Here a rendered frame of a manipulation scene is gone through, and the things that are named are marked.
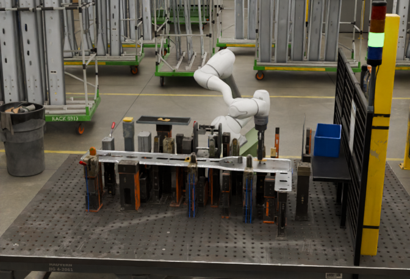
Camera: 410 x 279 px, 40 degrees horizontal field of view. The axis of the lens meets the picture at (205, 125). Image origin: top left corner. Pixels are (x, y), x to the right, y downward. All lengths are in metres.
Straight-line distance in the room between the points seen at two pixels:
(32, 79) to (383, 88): 5.64
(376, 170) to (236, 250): 0.88
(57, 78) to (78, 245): 4.61
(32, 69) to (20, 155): 1.89
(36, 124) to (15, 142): 0.28
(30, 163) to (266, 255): 3.61
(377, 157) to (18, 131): 4.01
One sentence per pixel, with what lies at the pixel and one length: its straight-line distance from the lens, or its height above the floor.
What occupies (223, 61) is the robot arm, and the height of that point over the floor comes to 1.58.
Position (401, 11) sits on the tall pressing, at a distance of 11.12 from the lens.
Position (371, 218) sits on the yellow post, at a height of 0.92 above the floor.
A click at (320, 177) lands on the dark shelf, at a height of 1.03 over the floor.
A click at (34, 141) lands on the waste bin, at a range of 6.20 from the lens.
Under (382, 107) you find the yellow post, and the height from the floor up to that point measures 1.54.
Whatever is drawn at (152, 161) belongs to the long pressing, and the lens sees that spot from 3.68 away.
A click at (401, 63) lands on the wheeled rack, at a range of 10.93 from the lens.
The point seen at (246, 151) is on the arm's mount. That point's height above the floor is 0.88.
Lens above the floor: 2.32
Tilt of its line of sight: 17 degrees down
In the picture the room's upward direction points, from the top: straight up
